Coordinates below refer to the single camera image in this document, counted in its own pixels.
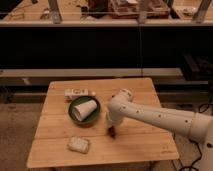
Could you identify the wooden folding table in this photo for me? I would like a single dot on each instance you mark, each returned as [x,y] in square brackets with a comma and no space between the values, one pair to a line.
[134,142]

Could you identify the white paper cup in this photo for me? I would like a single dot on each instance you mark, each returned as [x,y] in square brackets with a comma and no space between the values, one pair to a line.
[83,110]

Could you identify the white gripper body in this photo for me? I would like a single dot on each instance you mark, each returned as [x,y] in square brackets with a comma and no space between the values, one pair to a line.
[110,123]

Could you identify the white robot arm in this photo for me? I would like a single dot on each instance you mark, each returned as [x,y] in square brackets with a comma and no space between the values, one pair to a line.
[195,126]

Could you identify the white box with label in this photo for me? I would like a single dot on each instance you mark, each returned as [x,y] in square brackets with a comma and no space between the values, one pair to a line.
[71,94]

